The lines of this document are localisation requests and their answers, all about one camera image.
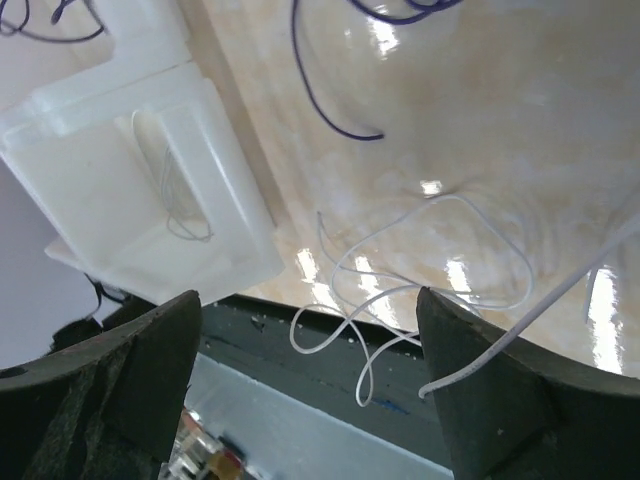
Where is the tangled wire pile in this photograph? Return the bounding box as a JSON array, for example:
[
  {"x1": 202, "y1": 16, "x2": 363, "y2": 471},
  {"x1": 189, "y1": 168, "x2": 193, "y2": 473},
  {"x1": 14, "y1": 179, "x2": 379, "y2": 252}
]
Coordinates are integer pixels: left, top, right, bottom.
[{"x1": 291, "y1": 0, "x2": 466, "y2": 142}]

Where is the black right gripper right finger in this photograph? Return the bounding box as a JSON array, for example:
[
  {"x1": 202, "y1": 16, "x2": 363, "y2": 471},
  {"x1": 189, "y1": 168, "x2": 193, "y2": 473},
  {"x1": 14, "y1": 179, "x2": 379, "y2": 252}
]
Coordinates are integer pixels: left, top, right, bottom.
[{"x1": 416, "y1": 285, "x2": 640, "y2": 480}]

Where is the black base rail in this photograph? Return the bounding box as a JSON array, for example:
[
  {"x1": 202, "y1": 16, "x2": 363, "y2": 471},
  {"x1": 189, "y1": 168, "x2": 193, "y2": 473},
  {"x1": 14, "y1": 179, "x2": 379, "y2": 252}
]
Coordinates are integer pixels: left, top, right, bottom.
[{"x1": 199, "y1": 295, "x2": 441, "y2": 449}]

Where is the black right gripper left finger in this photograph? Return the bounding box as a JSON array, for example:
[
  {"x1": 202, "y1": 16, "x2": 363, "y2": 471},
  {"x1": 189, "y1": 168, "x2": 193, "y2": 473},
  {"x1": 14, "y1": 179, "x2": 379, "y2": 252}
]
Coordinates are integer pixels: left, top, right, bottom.
[{"x1": 1, "y1": 291, "x2": 203, "y2": 479}]

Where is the dark purple wire in tray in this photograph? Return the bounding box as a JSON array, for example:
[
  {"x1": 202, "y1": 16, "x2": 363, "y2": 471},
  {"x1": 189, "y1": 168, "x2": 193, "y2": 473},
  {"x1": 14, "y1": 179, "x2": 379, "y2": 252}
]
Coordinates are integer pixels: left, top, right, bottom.
[{"x1": 0, "y1": 0, "x2": 109, "y2": 44}]

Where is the white compartment organizer tray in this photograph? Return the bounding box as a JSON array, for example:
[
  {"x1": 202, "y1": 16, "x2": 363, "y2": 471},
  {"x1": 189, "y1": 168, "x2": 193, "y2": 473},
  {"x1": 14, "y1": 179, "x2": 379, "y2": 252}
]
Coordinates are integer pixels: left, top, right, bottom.
[{"x1": 1, "y1": 1, "x2": 283, "y2": 304}]

